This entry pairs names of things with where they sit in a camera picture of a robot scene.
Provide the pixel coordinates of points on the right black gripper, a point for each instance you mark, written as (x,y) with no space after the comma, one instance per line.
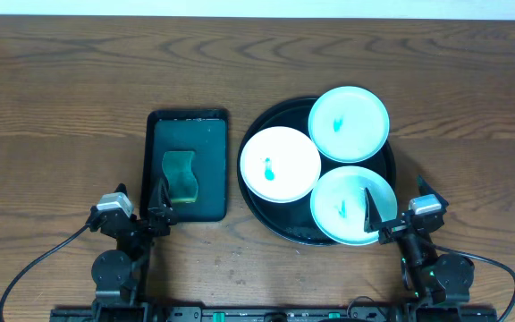
(372,220)

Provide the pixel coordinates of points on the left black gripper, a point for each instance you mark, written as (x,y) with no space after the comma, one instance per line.
(137,224)

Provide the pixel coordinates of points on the green yellow sponge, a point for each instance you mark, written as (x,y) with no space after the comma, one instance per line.
(182,182)

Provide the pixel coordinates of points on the mint green plate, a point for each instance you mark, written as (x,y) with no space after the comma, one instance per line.
(338,203)
(348,124)

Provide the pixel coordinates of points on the white plate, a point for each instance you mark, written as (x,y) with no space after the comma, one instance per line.
(280,164)

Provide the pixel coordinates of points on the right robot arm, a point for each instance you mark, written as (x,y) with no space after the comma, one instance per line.
(437,280)

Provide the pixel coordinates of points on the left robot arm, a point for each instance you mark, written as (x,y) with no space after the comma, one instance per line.
(120,275)

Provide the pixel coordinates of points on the rectangular black sponge tray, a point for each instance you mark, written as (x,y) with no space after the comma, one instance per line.
(203,131)

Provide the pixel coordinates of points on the round black tray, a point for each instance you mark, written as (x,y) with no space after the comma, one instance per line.
(294,221)

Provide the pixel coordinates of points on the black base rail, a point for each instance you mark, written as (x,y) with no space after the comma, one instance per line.
(362,312)

